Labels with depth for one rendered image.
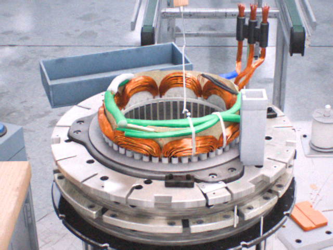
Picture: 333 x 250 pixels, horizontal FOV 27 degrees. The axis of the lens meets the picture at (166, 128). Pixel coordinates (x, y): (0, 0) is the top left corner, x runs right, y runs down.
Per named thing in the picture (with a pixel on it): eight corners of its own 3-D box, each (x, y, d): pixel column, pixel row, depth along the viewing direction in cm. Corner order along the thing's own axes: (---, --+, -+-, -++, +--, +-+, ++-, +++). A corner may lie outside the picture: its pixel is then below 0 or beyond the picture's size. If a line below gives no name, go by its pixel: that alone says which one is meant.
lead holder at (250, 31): (268, 48, 89) (269, 23, 87) (237, 48, 89) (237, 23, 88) (266, 37, 92) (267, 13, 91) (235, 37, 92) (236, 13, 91)
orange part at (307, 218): (329, 225, 120) (329, 221, 120) (304, 232, 119) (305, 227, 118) (307, 204, 126) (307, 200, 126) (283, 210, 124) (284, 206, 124)
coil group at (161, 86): (202, 102, 95) (202, 75, 93) (158, 102, 95) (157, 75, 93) (202, 97, 97) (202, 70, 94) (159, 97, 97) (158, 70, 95)
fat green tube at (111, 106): (127, 136, 79) (127, 121, 78) (94, 135, 79) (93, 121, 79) (138, 82, 92) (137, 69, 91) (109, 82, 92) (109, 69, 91)
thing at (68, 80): (175, 172, 139) (173, 41, 126) (193, 200, 130) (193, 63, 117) (54, 194, 133) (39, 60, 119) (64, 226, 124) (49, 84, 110)
